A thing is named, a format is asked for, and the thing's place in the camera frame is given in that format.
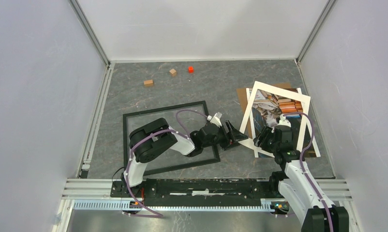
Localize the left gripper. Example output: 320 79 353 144
203 120 248 151

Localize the white mat board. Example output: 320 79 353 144
239 81 311 151

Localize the book photo print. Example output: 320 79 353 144
246 88 313 148

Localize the black picture frame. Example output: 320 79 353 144
123 101 221 176

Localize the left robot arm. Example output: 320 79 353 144
122 114 248 197

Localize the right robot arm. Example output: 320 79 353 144
254 125 349 232

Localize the brown backing board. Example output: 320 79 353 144
236 83 292 137

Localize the light wooden cube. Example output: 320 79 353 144
169 69 177 77

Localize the brown wooden block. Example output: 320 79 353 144
144 79 154 87

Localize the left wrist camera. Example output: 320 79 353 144
207 112 222 127

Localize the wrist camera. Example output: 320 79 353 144
207 112 222 127
277 114 291 127

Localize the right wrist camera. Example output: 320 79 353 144
277 114 291 127

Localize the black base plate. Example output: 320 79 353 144
110 179 283 207

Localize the aluminium rail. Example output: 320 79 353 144
62 179 352 213

